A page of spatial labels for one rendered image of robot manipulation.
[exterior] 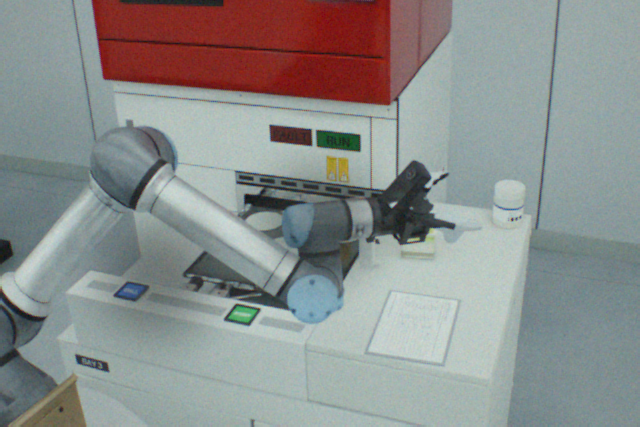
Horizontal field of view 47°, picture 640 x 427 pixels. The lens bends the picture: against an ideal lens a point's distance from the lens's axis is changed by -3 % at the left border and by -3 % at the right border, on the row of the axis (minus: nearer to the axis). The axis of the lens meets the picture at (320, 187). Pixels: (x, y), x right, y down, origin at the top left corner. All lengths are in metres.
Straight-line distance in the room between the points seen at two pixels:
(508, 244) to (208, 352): 0.71
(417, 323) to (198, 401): 0.51
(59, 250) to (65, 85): 2.95
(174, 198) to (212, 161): 0.89
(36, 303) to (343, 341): 0.58
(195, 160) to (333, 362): 0.89
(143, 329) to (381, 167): 0.72
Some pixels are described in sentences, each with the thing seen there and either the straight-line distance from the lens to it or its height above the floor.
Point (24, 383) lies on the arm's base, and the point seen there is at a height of 1.02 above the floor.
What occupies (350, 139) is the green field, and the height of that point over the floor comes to 1.11.
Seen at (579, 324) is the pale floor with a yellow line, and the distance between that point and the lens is 3.18.
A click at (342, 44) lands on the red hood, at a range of 1.77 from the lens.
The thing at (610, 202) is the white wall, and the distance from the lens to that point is 3.51.
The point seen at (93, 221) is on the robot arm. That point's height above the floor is 1.21.
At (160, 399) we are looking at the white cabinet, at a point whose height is 0.72.
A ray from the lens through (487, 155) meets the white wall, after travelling 3.47.
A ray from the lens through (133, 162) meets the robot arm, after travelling 1.22.
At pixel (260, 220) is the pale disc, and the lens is 1.97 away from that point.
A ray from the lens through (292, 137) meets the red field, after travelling 1.95.
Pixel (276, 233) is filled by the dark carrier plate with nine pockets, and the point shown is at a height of 0.90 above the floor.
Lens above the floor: 1.85
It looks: 27 degrees down
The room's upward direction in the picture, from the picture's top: 2 degrees counter-clockwise
